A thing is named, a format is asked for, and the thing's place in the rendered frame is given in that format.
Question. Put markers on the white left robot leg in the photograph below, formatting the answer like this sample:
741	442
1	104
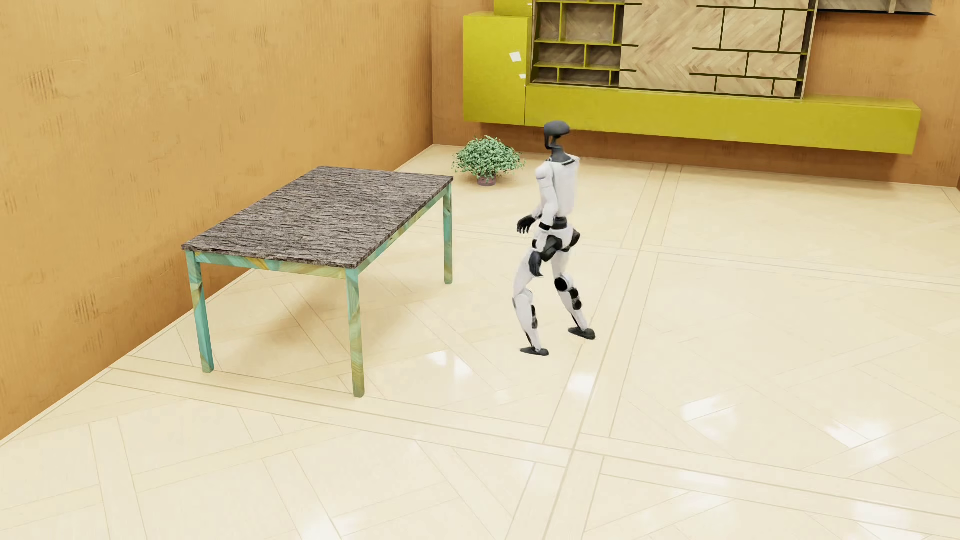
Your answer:
526	301

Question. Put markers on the grey-topped table with teal legs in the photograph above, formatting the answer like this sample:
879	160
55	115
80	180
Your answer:
322	214

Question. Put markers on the green leafy potted plant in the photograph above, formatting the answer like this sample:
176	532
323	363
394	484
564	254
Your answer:
487	157

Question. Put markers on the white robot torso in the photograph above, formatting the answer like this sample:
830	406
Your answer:
564	191

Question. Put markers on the yellow wall cabinet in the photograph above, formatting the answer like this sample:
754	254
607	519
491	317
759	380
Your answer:
712	116

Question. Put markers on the wooden wall shelf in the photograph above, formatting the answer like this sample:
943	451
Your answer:
874	5

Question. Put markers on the dark robot hand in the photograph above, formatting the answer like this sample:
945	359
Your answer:
526	224
535	263

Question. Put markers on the white right robot leg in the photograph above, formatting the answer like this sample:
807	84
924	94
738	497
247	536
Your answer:
571	300

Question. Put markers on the dark robot head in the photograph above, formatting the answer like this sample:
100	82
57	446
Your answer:
556	135

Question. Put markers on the white robot leg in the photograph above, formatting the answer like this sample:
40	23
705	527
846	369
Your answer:
571	300
526	301

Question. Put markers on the wooden herringbone shelf unit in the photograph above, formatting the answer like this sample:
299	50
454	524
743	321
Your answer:
675	45

